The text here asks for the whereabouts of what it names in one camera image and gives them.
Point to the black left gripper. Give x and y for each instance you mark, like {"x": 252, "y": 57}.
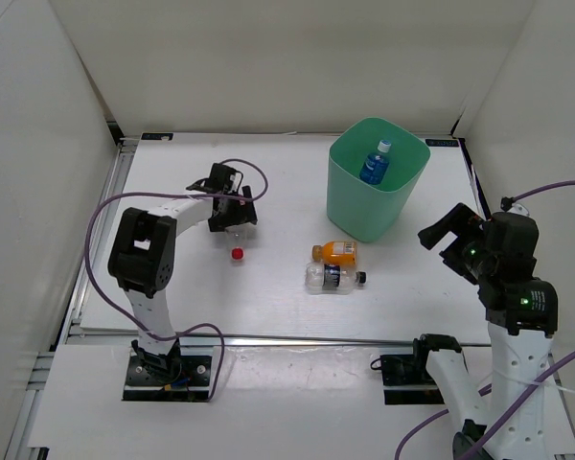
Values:
{"x": 243, "y": 214}

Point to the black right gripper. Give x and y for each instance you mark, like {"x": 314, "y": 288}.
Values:
{"x": 463, "y": 222}

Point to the red label clear bottle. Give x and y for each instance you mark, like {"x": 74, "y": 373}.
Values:
{"x": 236, "y": 239}

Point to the blue label water bottle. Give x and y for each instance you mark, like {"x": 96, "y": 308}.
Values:
{"x": 376, "y": 164}

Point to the clear pepsi bottle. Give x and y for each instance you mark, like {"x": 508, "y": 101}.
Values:
{"x": 323, "y": 278}

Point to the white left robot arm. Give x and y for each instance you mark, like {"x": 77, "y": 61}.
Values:
{"x": 142, "y": 256}

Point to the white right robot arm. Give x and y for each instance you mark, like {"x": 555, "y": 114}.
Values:
{"x": 497, "y": 256}

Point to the green plastic bin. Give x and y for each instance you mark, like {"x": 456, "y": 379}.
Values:
{"x": 364, "y": 211}

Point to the orange juice bottle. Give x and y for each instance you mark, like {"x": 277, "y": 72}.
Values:
{"x": 335, "y": 253}

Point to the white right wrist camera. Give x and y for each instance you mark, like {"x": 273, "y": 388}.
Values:
{"x": 512, "y": 206}

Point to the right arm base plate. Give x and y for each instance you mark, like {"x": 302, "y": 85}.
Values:
{"x": 404, "y": 383}

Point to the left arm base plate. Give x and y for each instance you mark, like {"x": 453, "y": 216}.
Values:
{"x": 189, "y": 381}

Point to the aluminium table rail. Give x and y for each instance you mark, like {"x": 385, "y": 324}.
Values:
{"x": 80, "y": 337}

